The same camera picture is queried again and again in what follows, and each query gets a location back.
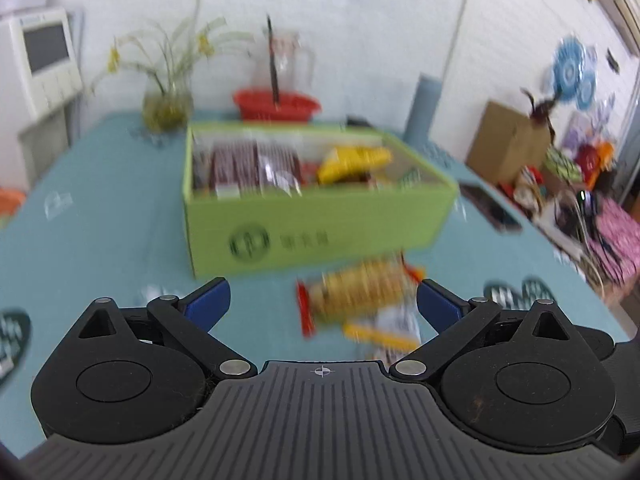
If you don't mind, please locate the glass vase with yellow flowers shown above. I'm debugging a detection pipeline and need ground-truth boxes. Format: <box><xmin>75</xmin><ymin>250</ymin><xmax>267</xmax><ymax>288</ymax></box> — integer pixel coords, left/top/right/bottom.
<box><xmin>90</xmin><ymin>17</ymin><xmax>251</xmax><ymax>133</ymax></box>

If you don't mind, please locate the white machine with screen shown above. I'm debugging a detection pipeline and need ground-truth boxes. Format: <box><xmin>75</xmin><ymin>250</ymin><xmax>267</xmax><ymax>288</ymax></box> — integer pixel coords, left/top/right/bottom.
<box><xmin>0</xmin><ymin>7</ymin><xmax>86</xmax><ymax>186</ymax></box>

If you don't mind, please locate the glass pitcher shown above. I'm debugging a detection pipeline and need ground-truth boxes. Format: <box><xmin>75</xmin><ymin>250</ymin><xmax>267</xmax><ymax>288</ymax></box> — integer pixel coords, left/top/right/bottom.
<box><xmin>255</xmin><ymin>30</ymin><xmax>317</xmax><ymax>93</ymax></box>

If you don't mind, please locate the brown cardboard box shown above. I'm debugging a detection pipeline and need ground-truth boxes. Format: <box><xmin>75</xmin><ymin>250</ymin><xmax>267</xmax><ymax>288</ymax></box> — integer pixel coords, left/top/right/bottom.
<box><xmin>466</xmin><ymin>101</ymin><xmax>553</xmax><ymax>186</ymax></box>

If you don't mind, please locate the colourful clutter pile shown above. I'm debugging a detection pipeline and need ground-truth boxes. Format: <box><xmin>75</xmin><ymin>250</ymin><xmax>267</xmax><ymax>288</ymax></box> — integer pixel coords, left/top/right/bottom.
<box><xmin>500</xmin><ymin>140</ymin><xmax>640</xmax><ymax>286</ymax></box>

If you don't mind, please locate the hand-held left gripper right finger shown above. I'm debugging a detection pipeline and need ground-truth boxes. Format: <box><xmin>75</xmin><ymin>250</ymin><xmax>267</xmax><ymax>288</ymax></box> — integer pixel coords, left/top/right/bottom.
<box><xmin>390</xmin><ymin>278</ymin><xmax>571</xmax><ymax>380</ymax></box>

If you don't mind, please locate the grey cylinder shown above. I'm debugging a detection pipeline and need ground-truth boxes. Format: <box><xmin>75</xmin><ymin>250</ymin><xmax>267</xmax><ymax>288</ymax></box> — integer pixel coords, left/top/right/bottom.
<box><xmin>404</xmin><ymin>74</ymin><xmax>443</xmax><ymax>146</ymax></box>

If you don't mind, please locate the red plastic basket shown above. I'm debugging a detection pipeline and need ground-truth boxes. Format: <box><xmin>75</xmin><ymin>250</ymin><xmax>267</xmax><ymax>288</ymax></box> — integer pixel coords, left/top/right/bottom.
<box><xmin>232</xmin><ymin>87</ymin><xmax>322</xmax><ymax>122</ymax></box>

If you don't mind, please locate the green cardboard box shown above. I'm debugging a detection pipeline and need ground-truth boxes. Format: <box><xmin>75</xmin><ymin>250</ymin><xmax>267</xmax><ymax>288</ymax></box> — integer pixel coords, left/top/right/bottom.
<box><xmin>181</xmin><ymin>122</ymin><xmax>461</xmax><ymax>281</ymax></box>

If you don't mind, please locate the white wall pipe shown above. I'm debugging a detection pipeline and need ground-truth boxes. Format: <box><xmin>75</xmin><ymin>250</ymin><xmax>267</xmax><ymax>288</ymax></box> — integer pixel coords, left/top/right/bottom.
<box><xmin>442</xmin><ymin>0</ymin><xmax>478</xmax><ymax>86</ymax></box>

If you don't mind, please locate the small yellow snack packet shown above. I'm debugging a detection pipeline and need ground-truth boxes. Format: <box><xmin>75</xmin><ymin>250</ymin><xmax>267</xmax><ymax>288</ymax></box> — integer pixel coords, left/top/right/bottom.
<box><xmin>342</xmin><ymin>305</ymin><xmax>423</xmax><ymax>361</ymax></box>

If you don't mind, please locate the teal printed tablecloth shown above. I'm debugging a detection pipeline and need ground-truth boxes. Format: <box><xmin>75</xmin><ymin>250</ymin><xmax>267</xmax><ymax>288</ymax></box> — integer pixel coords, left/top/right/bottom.
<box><xmin>0</xmin><ymin>110</ymin><xmax>631</xmax><ymax>391</ymax></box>

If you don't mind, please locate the dark smartphone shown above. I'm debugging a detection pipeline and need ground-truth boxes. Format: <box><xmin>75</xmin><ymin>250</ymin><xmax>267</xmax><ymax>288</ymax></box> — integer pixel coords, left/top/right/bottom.
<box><xmin>459</xmin><ymin>182</ymin><xmax>523</xmax><ymax>233</ymax></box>

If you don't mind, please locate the orange plastic basin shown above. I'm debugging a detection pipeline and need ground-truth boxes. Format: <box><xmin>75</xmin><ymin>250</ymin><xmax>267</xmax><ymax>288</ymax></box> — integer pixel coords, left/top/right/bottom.
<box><xmin>0</xmin><ymin>187</ymin><xmax>26</xmax><ymax>221</ymax></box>

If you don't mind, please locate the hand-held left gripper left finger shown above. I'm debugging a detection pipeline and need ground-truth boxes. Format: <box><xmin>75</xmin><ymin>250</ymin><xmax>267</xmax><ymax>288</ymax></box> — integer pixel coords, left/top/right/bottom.
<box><xmin>75</xmin><ymin>277</ymin><xmax>258</xmax><ymax>378</ymax></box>

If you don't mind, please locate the black straw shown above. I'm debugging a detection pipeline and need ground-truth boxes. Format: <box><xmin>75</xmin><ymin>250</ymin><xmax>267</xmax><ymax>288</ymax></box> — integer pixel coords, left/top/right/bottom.
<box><xmin>265</xmin><ymin>14</ymin><xmax>281</xmax><ymax>106</ymax></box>

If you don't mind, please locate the biscuit packet with red ends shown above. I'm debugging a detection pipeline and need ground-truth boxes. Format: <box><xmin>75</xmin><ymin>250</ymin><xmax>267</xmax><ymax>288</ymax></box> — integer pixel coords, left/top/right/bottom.
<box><xmin>296</xmin><ymin>257</ymin><xmax>426</xmax><ymax>338</ymax></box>

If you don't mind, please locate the large yellow snack packet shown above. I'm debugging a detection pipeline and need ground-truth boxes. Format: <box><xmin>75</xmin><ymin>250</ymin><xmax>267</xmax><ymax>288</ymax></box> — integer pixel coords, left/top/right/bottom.
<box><xmin>316</xmin><ymin>145</ymin><xmax>393</xmax><ymax>185</ymax></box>

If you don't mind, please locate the blue paper wall decoration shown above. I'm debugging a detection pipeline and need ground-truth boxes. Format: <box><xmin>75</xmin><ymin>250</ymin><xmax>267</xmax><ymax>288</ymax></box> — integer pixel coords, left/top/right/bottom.
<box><xmin>547</xmin><ymin>35</ymin><xmax>598</xmax><ymax>111</ymax></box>

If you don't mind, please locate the dark red peanut packet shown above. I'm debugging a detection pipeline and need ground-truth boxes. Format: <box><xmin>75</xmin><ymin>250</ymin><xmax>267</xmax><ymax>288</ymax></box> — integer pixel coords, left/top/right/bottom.
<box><xmin>257</xmin><ymin>142</ymin><xmax>304</xmax><ymax>196</ymax></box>
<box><xmin>209</xmin><ymin>142</ymin><xmax>261</xmax><ymax>198</ymax></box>

